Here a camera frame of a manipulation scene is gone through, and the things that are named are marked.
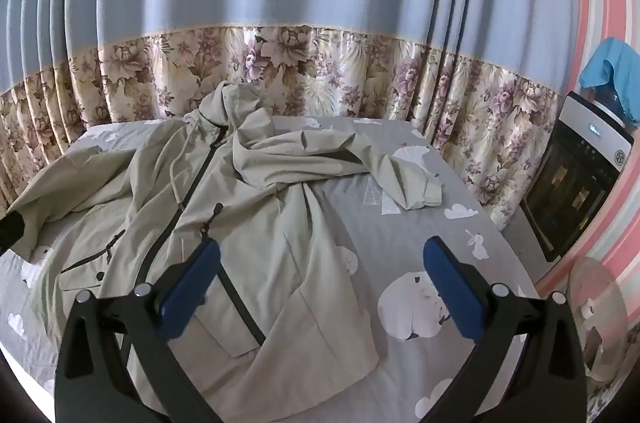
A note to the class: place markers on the electric fan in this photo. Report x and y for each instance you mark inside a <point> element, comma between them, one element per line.
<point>597,318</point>

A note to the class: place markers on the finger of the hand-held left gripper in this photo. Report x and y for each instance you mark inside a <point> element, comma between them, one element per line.
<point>10,229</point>

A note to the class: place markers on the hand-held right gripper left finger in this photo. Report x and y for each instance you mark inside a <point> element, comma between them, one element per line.
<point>191,285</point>

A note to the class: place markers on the blue cloth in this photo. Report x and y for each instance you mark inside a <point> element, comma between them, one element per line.
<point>616,63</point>

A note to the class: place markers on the beige hooded jacket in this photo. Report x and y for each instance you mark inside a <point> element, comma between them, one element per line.
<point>260,228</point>

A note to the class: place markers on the white and black water dispenser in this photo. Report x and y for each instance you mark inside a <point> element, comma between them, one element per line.
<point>575,183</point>

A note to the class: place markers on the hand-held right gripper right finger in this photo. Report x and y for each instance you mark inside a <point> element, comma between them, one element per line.
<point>451,293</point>

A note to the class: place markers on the grey animal print bed sheet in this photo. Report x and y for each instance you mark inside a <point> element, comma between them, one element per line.
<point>350,218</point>

